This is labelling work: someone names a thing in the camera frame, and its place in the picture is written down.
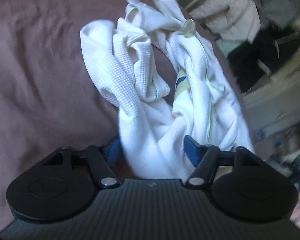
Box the white waffle pajama top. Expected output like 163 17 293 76
80 0 253 180

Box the mauve bed sheet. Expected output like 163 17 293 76
0 0 256 233

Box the hanging black garment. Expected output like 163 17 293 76
227 27 300 93

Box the hanging white quilted jacket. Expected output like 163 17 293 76
190 0 261 43

